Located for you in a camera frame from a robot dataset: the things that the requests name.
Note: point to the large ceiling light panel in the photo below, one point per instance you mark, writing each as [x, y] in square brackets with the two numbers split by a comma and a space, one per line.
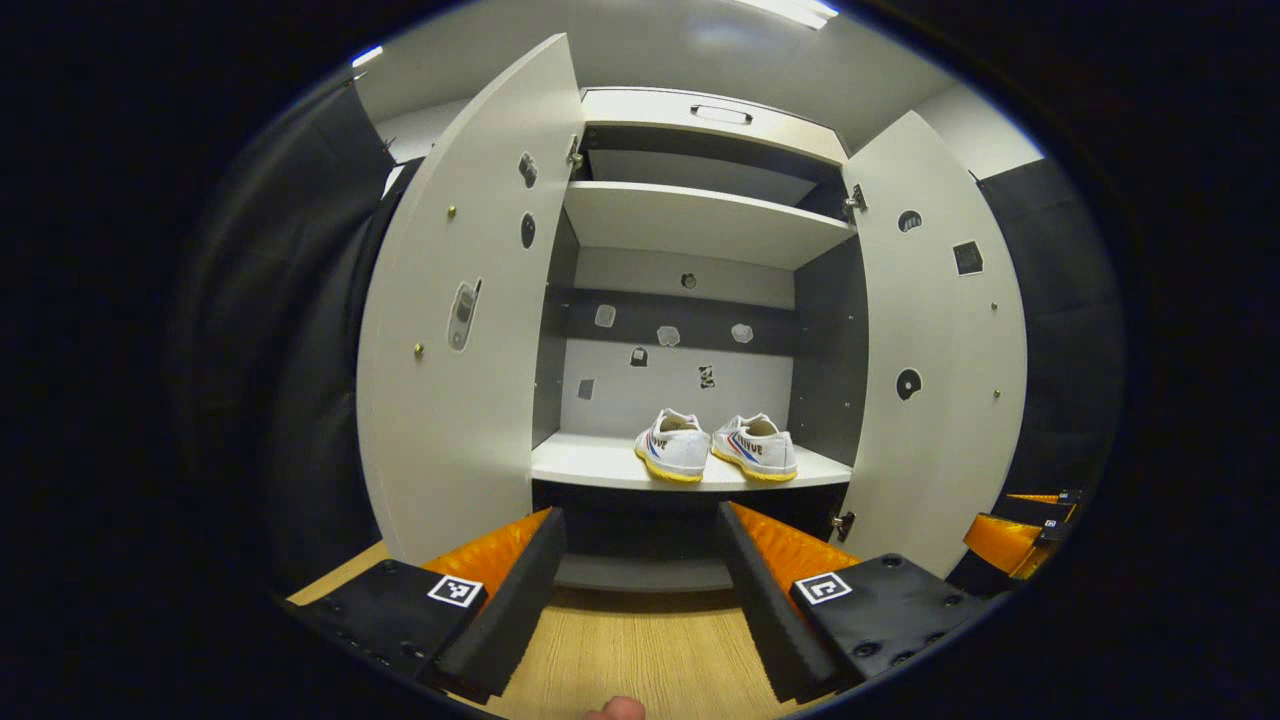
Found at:
[790, 10]

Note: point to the white canvas shoe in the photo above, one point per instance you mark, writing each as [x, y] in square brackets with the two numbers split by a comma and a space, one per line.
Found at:
[675, 450]
[760, 448]

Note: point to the small ceiling light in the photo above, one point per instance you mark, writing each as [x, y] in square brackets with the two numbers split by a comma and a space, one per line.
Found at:
[366, 56]

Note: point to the black backdrop cloth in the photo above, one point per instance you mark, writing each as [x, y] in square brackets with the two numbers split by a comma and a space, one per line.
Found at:
[290, 350]

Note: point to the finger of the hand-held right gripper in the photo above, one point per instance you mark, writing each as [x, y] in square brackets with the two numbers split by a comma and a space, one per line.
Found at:
[1055, 503]
[1005, 545]

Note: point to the white cabinet door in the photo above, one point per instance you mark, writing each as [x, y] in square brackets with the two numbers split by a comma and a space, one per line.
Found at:
[945, 320]
[440, 450]

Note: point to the metal door hinge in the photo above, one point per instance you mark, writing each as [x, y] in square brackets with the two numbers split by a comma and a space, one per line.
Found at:
[843, 526]
[855, 200]
[575, 152]

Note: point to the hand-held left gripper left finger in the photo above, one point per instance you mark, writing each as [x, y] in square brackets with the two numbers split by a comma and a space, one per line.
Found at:
[515, 600]

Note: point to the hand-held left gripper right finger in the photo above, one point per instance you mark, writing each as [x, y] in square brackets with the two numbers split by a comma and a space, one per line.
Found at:
[765, 600]

